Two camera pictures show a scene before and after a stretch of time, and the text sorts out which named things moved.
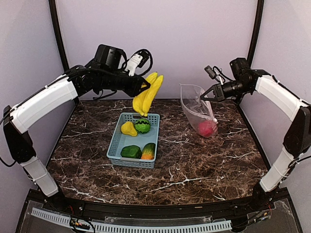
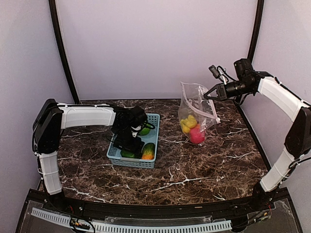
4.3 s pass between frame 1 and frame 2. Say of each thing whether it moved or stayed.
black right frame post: stayed
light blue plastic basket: stayed
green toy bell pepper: stayed
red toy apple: moved
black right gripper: stayed
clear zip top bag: moved
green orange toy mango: stayed
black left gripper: moved
